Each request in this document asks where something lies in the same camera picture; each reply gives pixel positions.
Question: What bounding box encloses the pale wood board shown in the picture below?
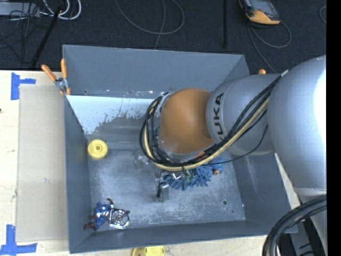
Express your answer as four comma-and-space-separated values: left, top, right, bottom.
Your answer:
15, 84, 70, 244

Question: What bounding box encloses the blue toy figure with shield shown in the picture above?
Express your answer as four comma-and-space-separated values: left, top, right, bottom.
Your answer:
83, 197, 131, 232

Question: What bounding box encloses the yellow plastic disc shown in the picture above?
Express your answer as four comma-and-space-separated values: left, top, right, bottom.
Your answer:
131, 245, 166, 256
87, 139, 109, 161

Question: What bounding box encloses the grey metal bin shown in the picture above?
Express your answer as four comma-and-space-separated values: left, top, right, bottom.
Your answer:
61, 44, 299, 254

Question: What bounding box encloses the blue spiky toy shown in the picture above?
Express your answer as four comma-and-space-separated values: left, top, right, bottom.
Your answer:
162, 157, 224, 191

